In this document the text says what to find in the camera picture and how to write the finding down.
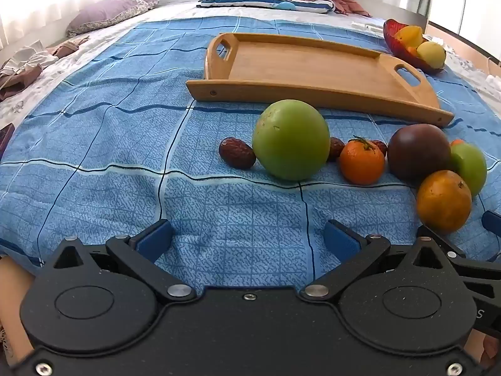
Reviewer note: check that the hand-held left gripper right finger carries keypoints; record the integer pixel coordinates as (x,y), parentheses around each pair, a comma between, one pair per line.
(340,239)

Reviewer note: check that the dark maroon round fruit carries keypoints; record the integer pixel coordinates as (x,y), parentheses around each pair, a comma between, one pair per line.
(418,152)

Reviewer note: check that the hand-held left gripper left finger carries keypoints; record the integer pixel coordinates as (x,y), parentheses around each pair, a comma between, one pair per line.
(154,239)

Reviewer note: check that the yellow pear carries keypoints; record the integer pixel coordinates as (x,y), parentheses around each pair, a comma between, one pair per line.
(431,55)

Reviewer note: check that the small green apple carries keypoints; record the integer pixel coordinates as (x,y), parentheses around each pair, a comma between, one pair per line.
(469,168)

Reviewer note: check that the tiny tangerine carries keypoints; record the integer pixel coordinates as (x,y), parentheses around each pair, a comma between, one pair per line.
(457,142)

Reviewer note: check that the large green apple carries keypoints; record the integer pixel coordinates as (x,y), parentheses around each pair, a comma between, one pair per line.
(291,141)

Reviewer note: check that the blue checked blanket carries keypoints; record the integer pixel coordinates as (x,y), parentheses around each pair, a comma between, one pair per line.
(117,133)

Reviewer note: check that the brown and white clothes heap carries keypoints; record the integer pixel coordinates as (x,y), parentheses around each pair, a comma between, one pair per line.
(27,66)

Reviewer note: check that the wooden bed frame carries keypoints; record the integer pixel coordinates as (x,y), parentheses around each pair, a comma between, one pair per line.
(469,49)

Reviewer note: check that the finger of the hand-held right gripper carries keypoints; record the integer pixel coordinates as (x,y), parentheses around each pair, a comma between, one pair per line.
(450,246)
(492,223)

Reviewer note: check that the red date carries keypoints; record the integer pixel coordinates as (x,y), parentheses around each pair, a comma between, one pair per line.
(236,152)
(336,149)
(380,147)

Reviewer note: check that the yellow star fruit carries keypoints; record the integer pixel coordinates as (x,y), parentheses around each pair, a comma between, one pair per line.
(411,36)

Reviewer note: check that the large yellow-orange orange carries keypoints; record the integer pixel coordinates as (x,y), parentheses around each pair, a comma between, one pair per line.
(444,201)

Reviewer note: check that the white sheer curtain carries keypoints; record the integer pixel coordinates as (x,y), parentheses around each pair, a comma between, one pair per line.
(47,0)

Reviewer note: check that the flat white boxes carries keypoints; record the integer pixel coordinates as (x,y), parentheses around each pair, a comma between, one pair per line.
(366,26)

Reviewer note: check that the small orange in bowl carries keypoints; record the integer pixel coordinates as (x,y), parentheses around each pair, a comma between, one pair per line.
(411,51)

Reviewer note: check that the red glass bowl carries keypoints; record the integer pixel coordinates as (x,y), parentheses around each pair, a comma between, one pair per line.
(391,35)

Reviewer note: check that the purple floral pillow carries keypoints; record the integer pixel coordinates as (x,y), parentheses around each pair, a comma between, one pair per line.
(109,11)

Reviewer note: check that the tangerine with green stem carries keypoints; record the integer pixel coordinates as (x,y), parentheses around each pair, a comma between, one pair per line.
(362,162)

